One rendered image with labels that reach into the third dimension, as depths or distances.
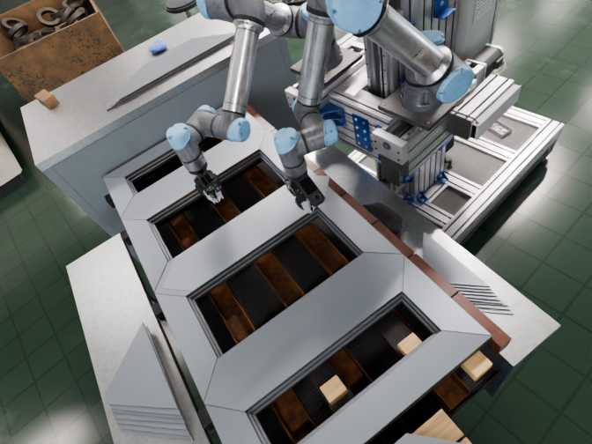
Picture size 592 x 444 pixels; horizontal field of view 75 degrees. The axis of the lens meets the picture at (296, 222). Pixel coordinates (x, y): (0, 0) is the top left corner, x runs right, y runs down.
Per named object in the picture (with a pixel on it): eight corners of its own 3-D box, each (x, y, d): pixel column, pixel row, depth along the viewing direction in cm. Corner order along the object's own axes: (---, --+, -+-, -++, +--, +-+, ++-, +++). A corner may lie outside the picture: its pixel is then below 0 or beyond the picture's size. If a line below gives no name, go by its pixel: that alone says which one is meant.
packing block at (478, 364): (475, 381, 104) (477, 377, 101) (460, 366, 107) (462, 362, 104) (491, 367, 105) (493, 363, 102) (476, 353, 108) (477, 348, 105)
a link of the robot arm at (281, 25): (310, 41, 162) (225, 17, 117) (280, 40, 169) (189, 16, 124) (314, 9, 158) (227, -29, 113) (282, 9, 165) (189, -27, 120)
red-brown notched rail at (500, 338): (497, 354, 108) (501, 347, 103) (238, 111, 205) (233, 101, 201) (507, 345, 109) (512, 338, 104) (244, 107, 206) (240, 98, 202)
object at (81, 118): (41, 172, 170) (34, 165, 167) (25, 114, 206) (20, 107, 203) (284, 33, 193) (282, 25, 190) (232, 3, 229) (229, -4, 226)
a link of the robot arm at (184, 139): (193, 122, 121) (177, 140, 117) (207, 148, 129) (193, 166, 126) (174, 118, 124) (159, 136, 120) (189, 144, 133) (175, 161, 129)
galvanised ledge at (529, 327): (511, 369, 115) (514, 366, 113) (284, 156, 193) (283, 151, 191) (558, 329, 119) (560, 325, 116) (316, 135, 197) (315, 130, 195)
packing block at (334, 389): (331, 406, 109) (329, 403, 106) (321, 390, 112) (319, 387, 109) (348, 392, 110) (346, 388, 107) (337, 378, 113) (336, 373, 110)
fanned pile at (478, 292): (486, 337, 119) (488, 333, 116) (397, 255, 143) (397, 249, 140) (514, 314, 121) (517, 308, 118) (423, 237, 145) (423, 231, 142)
